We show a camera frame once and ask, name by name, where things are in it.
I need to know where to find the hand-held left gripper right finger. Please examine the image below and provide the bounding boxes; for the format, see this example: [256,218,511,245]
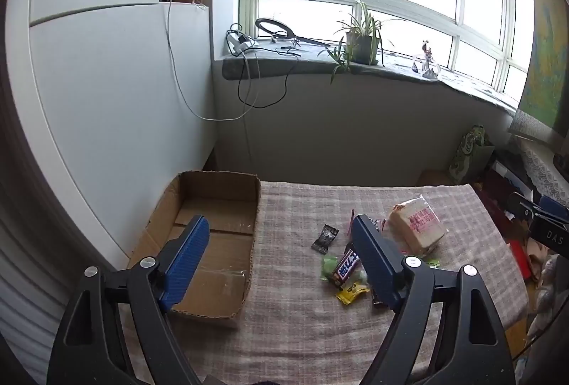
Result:
[351,214,517,385]

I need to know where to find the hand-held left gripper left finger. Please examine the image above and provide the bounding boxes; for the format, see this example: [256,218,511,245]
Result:
[47,215,211,385]

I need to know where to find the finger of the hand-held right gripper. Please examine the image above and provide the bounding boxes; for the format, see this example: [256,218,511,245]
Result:
[506,191,542,220]
[537,195,569,220]

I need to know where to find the small brown chocolate bar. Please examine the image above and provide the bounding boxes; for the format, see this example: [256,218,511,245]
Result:
[333,248,362,284]

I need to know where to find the yellow candy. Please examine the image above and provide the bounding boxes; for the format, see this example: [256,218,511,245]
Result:
[335,280,371,306]

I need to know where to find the green candy packet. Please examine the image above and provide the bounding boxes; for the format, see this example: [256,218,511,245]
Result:
[321,255,369,285]

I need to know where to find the black candy wrapper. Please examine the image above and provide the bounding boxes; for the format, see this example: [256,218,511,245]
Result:
[311,224,341,255]

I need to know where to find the sliced bread packet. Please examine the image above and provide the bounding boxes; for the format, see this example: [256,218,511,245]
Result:
[389,194,447,257]

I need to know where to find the cardboard box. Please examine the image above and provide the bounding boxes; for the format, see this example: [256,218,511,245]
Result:
[127,170,262,330]

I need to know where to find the white lace cloth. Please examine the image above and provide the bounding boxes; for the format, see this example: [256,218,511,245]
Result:
[507,109,569,209]

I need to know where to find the red box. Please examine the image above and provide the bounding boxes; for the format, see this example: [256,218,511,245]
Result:
[480,185,534,281]

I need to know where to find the green printed bag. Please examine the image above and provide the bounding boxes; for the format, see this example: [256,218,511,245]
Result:
[448,124,496,187]

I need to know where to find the small figurine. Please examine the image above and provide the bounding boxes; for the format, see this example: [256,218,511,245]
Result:
[411,41,442,79]

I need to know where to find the white cabinet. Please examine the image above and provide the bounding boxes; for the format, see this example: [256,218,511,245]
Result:
[4,0,218,274]

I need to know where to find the grey stone windowsill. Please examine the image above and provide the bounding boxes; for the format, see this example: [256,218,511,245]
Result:
[221,49,519,116]

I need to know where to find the potted spider plant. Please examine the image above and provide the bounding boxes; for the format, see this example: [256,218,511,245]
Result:
[318,0,396,86]

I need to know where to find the white power strip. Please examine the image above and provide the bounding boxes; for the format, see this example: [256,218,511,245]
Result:
[227,30,261,56]

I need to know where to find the wall map poster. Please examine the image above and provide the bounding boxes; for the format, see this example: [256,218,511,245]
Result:
[518,0,569,132]

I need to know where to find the white cable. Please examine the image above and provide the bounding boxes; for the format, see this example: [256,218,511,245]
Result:
[166,0,261,122]

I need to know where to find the black cable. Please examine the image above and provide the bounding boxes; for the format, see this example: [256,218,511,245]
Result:
[237,47,303,111]

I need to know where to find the black ring light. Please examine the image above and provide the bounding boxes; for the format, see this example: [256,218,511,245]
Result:
[255,17,332,48]

